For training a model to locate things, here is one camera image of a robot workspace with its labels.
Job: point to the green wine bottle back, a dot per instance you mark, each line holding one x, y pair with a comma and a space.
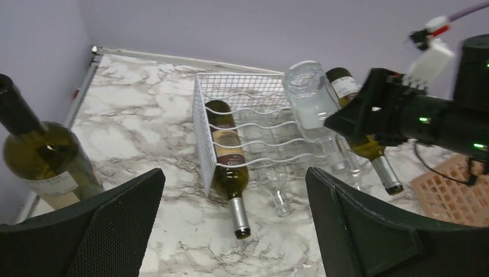
46, 156

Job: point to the green wine bottle front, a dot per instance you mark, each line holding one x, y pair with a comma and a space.
231, 175

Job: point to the orange plastic file organizer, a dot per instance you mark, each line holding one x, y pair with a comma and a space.
450, 201

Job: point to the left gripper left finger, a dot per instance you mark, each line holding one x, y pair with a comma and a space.
105, 235

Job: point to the white wire wine rack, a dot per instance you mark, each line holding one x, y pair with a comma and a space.
262, 94

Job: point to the green wine bottle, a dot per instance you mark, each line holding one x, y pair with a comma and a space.
346, 89
231, 175
46, 156

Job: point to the clear bottle silver cap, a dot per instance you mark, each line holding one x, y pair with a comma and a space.
307, 90

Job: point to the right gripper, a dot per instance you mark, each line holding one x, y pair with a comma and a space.
393, 113

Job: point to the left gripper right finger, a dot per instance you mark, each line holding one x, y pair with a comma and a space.
361, 235

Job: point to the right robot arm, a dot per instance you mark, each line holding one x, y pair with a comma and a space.
470, 97

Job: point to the clear glass bottle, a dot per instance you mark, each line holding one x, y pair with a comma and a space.
272, 176

